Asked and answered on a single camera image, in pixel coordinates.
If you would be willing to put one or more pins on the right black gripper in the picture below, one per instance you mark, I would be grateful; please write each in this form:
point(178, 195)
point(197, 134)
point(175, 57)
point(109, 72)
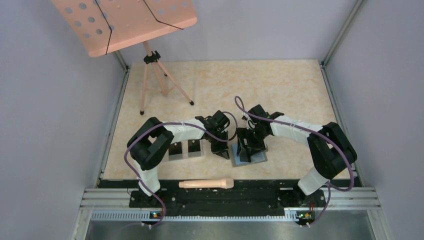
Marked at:
point(243, 133)

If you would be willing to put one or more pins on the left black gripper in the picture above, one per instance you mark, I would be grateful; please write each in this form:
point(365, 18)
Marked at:
point(222, 150)

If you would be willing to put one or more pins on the grey leather card holder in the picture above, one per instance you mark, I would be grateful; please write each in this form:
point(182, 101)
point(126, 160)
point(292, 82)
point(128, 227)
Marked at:
point(248, 156)

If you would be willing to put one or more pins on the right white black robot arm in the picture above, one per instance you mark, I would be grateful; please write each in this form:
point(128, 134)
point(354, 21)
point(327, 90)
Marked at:
point(331, 151)

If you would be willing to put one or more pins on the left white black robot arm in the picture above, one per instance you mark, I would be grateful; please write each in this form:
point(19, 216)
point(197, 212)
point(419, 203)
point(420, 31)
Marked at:
point(148, 146)

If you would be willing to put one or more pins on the blue card in holder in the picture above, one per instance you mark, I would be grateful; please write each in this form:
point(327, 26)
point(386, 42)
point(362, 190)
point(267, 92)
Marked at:
point(255, 159)

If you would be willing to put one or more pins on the black card behind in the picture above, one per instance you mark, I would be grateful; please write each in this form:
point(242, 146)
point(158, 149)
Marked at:
point(194, 146)

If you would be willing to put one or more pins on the black card left compartment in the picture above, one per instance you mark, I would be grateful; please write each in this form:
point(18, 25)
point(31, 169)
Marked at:
point(175, 149)

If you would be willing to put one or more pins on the pink toy microphone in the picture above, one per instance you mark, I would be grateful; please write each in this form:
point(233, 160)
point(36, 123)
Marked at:
point(222, 183)

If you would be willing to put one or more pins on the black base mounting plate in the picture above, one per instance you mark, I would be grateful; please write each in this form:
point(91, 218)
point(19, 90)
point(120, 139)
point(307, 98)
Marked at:
point(248, 198)

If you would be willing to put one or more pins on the pink perforated music stand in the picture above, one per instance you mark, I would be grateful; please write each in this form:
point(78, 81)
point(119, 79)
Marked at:
point(107, 26)

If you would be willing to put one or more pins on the aluminium front rail frame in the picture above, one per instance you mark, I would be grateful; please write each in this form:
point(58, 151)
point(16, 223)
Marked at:
point(113, 204)

